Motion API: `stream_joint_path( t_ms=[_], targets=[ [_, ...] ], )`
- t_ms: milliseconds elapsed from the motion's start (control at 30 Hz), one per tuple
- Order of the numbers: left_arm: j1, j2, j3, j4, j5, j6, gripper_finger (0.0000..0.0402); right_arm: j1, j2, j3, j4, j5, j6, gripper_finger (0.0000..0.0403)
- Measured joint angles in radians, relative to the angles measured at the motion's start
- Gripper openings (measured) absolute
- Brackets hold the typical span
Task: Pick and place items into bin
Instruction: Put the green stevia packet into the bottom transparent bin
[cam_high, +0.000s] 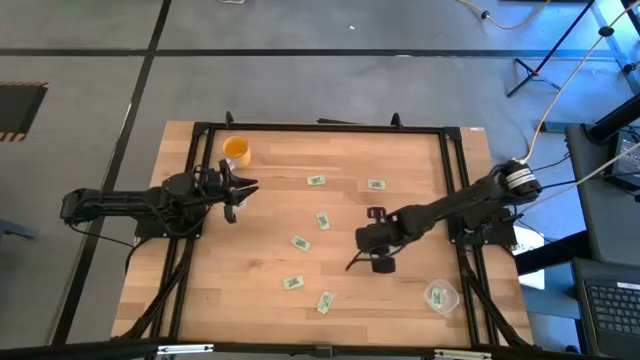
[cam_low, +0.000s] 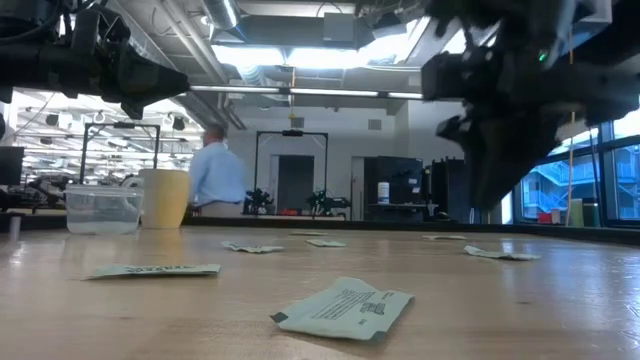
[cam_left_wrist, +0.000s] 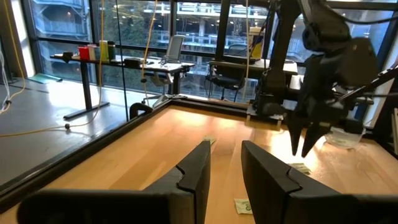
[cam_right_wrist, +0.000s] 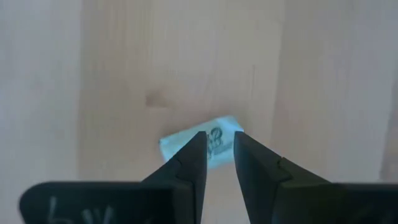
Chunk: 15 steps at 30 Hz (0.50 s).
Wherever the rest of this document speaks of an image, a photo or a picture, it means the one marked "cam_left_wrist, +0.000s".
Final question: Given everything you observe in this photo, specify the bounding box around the green printed sachet packet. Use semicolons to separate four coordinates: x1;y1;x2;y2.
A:
233;198;253;215
289;162;312;175

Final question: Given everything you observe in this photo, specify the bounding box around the black frame clamp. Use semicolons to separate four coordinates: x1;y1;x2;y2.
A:
129;102;154;121

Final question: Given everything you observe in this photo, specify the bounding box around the pale yellow hanging cable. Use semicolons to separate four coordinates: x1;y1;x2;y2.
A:
241;0;250;102

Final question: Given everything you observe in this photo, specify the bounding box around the black aluminium table frame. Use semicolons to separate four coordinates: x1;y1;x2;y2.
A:
0;96;259;215

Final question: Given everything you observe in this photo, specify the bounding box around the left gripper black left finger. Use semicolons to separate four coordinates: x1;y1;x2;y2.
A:
17;139;212;224

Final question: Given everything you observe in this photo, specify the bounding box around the grey desk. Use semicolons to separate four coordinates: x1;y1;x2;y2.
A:
208;58;299;78

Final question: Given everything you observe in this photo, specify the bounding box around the black window frame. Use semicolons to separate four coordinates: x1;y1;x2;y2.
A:
18;0;398;103

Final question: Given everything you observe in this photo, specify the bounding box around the black desk with cups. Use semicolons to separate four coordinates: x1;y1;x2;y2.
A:
49;52;195;121

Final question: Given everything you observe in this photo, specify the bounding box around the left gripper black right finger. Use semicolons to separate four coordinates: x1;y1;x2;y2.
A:
241;139;398;224

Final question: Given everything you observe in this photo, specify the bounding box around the clear plastic container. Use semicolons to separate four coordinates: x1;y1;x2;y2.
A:
323;126;366;150

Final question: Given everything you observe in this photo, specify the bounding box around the red cup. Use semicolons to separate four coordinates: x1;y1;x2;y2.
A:
77;45;91;61

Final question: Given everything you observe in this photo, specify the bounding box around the pale pink cup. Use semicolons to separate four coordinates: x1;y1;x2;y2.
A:
87;44;98;61

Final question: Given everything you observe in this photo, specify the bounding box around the yellow cable with black ball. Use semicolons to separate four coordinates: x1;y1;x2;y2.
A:
0;0;105;138
141;0;159;97

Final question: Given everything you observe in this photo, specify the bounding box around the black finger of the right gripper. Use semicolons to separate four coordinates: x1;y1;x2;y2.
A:
285;108;308;157
300;122;331;158

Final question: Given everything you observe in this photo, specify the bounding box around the grey office chair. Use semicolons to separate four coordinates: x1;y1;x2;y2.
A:
141;34;187;108

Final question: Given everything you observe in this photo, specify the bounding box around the thin black hanging cable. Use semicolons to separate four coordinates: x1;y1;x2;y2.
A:
115;0;129;121

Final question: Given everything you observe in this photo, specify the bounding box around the green floor mat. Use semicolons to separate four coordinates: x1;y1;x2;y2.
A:
26;73;63;85

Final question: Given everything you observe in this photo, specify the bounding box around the black office chair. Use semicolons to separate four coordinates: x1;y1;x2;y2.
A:
205;43;249;100

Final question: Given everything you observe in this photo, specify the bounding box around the yellow and white bottle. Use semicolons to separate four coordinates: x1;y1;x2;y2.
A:
248;27;265;60

